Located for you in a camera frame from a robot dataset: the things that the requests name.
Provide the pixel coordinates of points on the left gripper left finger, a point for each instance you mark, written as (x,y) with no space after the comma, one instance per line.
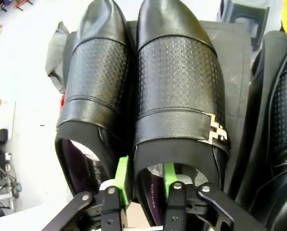
(109,207)

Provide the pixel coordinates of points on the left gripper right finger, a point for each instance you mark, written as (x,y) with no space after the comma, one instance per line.
(179,207)

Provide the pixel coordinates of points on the black flat shoe stand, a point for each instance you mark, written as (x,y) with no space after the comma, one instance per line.
(232,48)

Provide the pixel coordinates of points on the white paper shoe stuffing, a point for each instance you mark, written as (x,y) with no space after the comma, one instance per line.
(85,150)
(185,178)

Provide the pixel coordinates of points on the small red object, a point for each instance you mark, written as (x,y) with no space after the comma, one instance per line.
(62,101)

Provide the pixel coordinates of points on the black device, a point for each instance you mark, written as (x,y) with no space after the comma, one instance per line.
(0,136)

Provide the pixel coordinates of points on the dark fabric bundle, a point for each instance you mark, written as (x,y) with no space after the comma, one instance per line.
(56,48)

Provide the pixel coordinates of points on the grey plastic stool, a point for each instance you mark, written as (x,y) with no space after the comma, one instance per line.
(244,14)

